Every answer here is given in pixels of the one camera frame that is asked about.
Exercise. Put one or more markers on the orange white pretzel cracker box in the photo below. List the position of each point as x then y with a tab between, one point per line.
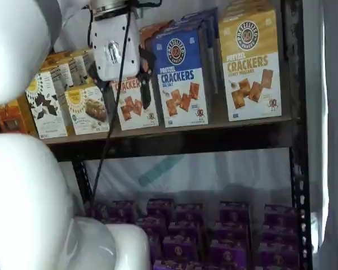
129	112
155	26
147	33

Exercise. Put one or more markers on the grey fabric curtain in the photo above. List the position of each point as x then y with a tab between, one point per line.
335	112

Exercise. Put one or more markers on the black metal shelf rack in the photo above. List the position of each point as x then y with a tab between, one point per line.
297	84

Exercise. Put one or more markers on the dark orange snack box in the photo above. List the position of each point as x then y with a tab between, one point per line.
9	118

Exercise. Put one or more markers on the almond flour bar box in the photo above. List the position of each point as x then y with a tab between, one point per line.
86	112
90	81

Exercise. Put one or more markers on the sweet thins mint chocolate box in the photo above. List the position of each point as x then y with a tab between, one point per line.
60	76
88	63
77	70
46	107

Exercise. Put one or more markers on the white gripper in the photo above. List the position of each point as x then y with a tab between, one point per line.
104	31

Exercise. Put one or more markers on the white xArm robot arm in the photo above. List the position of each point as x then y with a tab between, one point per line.
17	42

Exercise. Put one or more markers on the white backdrop sheet teal print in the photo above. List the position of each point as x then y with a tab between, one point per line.
214	168

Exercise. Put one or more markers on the wooden shelf board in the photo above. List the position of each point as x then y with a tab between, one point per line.
186	127

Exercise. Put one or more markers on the blue white pretzel cracker box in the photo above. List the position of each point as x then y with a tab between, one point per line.
205	56
215	33
180	84

